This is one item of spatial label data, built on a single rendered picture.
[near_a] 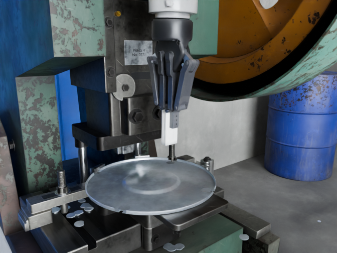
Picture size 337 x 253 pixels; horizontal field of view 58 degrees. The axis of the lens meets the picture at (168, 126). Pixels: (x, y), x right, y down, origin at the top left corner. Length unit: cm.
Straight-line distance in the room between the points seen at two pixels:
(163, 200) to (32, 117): 42
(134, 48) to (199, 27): 16
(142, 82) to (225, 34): 38
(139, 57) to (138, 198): 30
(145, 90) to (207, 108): 195
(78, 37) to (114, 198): 31
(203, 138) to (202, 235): 193
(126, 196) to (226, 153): 234
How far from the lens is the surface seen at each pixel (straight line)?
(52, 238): 70
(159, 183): 68
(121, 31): 66
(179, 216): 58
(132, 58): 67
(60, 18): 56
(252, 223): 85
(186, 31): 56
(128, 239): 70
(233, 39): 96
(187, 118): 248
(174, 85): 57
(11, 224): 97
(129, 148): 77
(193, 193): 66
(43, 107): 87
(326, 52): 80
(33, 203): 73
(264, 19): 90
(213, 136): 275
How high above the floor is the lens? 107
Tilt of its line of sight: 14 degrees down
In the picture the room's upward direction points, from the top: straight up
